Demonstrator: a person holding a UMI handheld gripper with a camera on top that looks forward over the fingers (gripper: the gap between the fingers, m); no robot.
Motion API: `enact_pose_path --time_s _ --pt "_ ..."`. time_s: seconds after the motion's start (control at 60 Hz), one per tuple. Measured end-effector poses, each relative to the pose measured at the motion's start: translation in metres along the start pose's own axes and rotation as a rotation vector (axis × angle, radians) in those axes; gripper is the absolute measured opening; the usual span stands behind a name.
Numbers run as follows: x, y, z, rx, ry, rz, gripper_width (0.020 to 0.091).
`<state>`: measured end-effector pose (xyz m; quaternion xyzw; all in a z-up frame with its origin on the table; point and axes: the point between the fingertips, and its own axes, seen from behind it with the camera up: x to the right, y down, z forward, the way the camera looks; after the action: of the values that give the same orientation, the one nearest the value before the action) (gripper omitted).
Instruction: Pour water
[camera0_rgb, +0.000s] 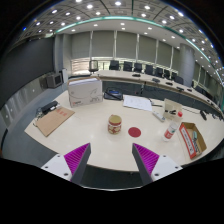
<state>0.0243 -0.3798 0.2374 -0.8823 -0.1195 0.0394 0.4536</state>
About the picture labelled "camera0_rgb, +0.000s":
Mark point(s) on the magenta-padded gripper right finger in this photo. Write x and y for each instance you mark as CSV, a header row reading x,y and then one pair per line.
x,y
148,160

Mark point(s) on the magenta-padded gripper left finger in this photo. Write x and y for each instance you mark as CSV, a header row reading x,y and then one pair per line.
x,y
76,160

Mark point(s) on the clear red-capped water bottle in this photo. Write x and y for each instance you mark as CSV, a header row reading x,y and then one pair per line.
x,y
170,130

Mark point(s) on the flat round red coaster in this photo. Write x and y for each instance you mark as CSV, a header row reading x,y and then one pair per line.
x,y
134,132

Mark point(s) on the open brown red-labelled cardboard box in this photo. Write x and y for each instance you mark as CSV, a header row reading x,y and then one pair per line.
x,y
186,141

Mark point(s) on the brown cardboard sheet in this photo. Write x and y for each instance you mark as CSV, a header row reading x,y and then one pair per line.
x,y
53,120

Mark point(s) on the white power strip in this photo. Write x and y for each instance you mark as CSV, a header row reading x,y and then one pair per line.
x,y
158,116

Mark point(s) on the red and cream patterned mug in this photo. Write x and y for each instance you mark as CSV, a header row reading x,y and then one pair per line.
x,y
114,125

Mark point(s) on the grey green eraser block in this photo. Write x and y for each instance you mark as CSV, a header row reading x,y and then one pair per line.
x,y
195,135

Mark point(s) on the black clip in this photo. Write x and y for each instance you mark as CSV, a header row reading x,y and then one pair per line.
x,y
172,112

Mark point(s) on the white printed paper sheet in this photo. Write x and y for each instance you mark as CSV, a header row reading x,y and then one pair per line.
x,y
137,102

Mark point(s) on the white open organizer box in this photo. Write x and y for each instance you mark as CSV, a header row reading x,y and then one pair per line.
x,y
171,106

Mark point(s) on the black flat device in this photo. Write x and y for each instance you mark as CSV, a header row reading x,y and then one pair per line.
x,y
48,107

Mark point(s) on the white printed cardboard carton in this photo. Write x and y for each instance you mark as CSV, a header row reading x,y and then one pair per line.
x,y
85,93

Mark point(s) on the black desk microphone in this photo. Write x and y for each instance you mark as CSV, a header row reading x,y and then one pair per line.
x,y
203,115

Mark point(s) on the long curved conference desk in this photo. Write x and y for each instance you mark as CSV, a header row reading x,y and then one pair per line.
x,y
133,81

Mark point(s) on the grey box monitor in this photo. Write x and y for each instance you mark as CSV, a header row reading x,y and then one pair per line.
x,y
54,80

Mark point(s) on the row of black office chairs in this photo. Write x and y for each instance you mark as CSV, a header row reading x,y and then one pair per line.
x,y
137,67

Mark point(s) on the group of ceiling lights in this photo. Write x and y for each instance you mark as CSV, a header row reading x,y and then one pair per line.
x,y
118,3

